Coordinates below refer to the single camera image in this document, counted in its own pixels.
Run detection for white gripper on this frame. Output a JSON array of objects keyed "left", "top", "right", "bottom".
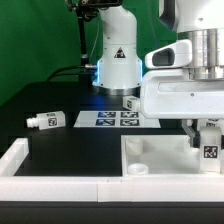
[{"left": 140, "top": 39, "right": 224, "bottom": 147}]

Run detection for white square tabletop part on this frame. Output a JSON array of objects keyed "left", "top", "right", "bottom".
[{"left": 121, "top": 135, "right": 224, "bottom": 177}]

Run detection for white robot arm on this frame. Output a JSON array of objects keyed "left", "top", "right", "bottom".
[{"left": 93, "top": 0, "right": 224, "bottom": 146}]

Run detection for white U-shaped fence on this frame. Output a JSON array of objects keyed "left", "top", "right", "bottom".
[{"left": 0, "top": 138, "right": 224, "bottom": 202}]

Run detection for white sheet with tags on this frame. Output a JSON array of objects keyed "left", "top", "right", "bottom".
[{"left": 74, "top": 111, "right": 160, "bottom": 128}]

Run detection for black cables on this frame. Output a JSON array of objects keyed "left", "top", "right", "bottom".
[{"left": 45, "top": 65, "right": 98, "bottom": 83}]

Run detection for black camera stand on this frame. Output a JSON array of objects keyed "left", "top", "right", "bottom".
[{"left": 65, "top": 0, "right": 123, "bottom": 66}]

